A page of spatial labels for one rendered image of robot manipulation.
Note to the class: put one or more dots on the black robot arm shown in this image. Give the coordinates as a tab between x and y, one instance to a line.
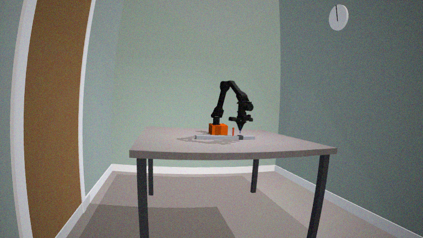
243	102

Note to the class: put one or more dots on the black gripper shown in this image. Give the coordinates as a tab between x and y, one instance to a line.
239	121

